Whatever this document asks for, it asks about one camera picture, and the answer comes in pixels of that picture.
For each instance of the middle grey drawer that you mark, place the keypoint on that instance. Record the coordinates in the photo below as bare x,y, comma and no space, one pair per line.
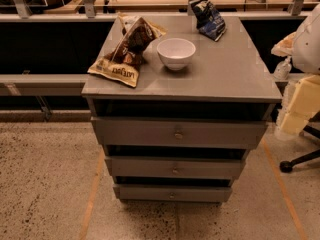
174,168

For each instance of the white ceramic bowl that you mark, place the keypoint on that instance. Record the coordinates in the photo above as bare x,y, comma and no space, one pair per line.
176,53

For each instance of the grey drawer cabinet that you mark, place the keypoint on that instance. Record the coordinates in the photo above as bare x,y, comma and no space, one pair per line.
226,81

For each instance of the metal rail frame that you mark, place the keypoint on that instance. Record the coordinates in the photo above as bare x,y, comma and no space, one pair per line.
42,84

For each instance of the blue chip bag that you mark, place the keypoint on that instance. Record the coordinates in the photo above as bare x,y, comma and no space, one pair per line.
210,23

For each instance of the bottom grey drawer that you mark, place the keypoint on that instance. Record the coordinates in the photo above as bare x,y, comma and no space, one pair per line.
166,193

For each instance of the black office chair base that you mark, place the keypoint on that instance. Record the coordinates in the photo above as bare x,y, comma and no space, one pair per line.
286,166

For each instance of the grey drawer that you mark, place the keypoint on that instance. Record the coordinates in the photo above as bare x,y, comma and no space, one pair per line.
174,168
166,193
178,133

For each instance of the top grey drawer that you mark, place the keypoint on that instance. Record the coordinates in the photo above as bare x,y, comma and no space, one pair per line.
178,133

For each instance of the brown yellow chip bag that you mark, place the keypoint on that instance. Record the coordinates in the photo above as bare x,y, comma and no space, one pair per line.
123,63

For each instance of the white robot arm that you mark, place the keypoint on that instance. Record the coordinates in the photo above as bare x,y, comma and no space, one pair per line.
301,98

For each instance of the clear sanitizer bottle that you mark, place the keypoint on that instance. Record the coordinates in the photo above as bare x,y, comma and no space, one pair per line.
283,69

